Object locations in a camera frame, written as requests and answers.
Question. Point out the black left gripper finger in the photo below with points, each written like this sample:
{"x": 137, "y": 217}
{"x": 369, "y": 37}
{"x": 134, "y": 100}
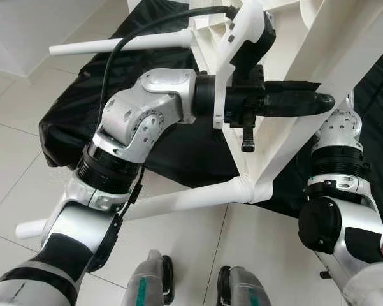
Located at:
{"x": 299, "y": 103}

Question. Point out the white plastic children table top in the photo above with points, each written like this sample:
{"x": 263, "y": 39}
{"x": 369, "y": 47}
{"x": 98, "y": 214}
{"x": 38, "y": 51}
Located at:
{"x": 344, "y": 57}

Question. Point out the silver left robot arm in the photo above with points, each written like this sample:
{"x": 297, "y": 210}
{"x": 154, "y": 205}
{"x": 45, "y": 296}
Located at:
{"x": 140, "y": 115}

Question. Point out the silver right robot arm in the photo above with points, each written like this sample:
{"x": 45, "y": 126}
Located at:
{"x": 334, "y": 137}

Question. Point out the black table cloth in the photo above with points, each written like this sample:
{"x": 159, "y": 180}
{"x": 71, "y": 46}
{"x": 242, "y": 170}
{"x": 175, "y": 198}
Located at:
{"x": 178, "y": 153}

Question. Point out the grey robot right leg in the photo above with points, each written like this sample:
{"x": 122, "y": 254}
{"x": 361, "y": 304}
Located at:
{"x": 242, "y": 287}

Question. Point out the grey robot leg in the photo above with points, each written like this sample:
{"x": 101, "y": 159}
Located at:
{"x": 242, "y": 287}
{"x": 146, "y": 280}

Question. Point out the grey robot left leg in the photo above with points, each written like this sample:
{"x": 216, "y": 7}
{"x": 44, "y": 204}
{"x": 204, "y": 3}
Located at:
{"x": 146, "y": 280}

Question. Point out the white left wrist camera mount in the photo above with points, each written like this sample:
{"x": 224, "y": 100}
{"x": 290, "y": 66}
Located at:
{"x": 232, "y": 44}

